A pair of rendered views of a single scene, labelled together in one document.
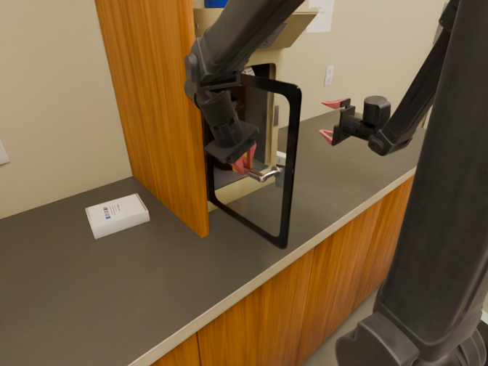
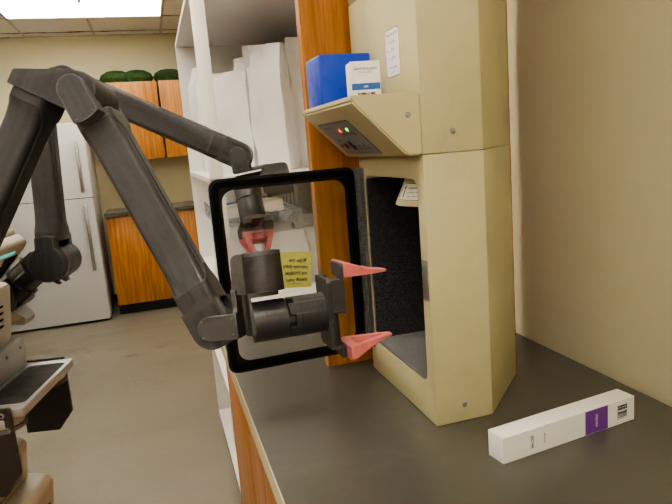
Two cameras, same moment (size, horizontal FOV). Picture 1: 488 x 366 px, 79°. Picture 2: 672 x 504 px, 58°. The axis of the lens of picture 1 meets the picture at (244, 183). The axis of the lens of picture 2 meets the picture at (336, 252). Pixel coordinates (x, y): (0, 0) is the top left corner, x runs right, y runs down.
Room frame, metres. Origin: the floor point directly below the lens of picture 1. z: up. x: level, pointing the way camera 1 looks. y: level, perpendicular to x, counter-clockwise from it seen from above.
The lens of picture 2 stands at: (1.25, -1.08, 1.44)
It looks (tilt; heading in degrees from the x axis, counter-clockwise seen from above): 10 degrees down; 115
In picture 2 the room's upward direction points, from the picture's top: 5 degrees counter-clockwise
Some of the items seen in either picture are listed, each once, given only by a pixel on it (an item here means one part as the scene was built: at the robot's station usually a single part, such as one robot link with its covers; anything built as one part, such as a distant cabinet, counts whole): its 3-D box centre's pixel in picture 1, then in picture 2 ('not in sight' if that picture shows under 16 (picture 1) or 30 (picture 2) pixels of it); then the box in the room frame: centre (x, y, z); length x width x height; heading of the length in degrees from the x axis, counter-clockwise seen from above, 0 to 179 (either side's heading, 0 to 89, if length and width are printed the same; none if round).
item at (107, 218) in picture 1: (118, 214); not in sight; (0.74, 0.39, 0.96); 0.16 x 0.12 x 0.04; 123
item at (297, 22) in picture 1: (258, 31); (355, 130); (0.84, -0.04, 1.46); 0.32 x 0.11 x 0.10; 131
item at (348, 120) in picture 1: (352, 125); (311, 313); (0.86, -0.33, 1.20); 0.07 x 0.07 x 0.10; 40
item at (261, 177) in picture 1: (256, 170); not in sight; (0.58, -0.03, 1.20); 0.10 x 0.05 x 0.03; 43
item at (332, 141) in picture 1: (332, 130); (360, 329); (0.92, -0.29, 1.17); 0.09 x 0.07 x 0.07; 40
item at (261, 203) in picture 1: (244, 159); (291, 269); (0.66, 0.00, 1.19); 0.30 x 0.01 x 0.40; 43
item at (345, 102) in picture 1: (334, 110); (355, 282); (0.92, -0.28, 1.24); 0.09 x 0.07 x 0.07; 40
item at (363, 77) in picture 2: not in sight; (363, 81); (0.87, -0.08, 1.54); 0.05 x 0.05 x 0.06; 31
